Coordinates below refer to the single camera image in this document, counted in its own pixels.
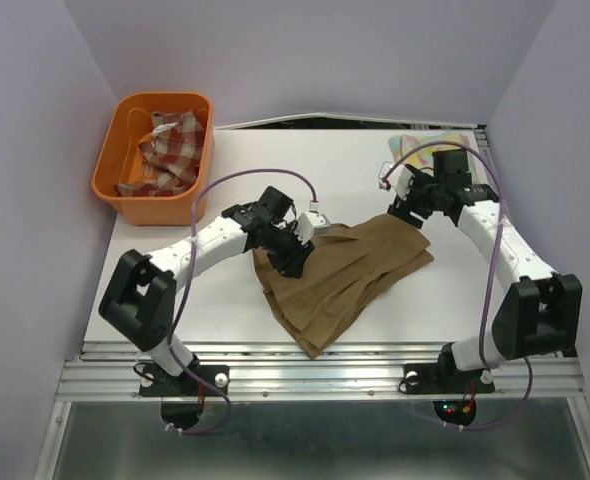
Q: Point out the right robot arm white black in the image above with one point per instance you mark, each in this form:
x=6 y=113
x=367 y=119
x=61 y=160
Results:
x=540 y=311

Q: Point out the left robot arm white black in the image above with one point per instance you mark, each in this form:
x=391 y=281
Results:
x=139 y=301

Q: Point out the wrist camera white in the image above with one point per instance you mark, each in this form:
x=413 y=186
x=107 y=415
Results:
x=310 y=224
x=395 y=179

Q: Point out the orange plastic basket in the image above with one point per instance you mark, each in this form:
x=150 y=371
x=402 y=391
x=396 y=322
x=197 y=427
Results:
x=120 y=161

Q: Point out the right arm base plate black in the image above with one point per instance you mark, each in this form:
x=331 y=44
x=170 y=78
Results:
x=429 y=379

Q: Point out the aluminium right side rail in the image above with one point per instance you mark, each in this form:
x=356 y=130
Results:
x=509 y=256

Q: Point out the khaki brown skirt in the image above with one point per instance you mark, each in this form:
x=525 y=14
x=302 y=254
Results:
x=349 y=268

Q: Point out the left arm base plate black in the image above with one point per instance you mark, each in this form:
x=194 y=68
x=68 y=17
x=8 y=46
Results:
x=156 y=383

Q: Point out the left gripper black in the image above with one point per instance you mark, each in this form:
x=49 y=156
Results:
x=292 y=265

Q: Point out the white patterned garment in basket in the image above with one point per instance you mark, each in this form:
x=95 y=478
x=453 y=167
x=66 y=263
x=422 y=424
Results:
x=173 y=149

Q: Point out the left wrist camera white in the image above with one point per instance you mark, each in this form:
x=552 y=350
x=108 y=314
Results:
x=310 y=224

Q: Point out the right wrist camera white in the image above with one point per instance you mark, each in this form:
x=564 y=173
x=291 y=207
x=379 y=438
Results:
x=395 y=179

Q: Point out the pastel floral skirt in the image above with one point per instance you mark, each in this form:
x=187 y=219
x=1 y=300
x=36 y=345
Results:
x=401 y=144

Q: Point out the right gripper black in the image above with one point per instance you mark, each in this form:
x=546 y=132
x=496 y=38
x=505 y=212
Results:
x=402 y=207

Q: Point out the aluminium front rail frame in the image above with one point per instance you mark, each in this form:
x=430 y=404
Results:
x=283 y=372

